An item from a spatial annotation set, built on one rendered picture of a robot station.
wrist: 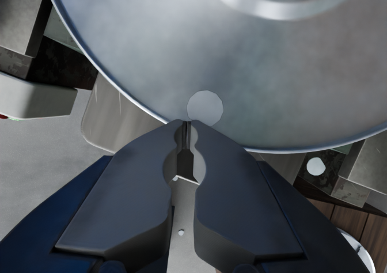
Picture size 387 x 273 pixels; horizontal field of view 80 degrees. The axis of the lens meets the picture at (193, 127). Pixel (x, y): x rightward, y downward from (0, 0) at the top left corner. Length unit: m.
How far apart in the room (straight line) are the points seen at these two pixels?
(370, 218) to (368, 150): 0.45
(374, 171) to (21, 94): 0.45
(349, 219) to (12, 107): 0.76
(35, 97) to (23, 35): 0.08
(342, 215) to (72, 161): 0.94
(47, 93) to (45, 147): 0.71
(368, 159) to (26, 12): 0.45
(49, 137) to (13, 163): 0.18
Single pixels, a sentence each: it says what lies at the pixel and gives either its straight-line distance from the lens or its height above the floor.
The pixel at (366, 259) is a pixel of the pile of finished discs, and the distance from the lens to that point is 0.81.
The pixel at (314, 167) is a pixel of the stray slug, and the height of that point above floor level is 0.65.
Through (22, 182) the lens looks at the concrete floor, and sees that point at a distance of 1.18.
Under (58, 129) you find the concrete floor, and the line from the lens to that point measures 1.06.
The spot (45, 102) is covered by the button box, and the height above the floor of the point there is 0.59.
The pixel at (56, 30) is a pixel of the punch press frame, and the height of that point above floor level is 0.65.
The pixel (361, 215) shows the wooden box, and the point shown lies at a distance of 0.79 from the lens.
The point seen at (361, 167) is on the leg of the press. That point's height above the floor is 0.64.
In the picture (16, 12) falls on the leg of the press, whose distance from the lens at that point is 0.36.
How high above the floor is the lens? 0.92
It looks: 84 degrees down
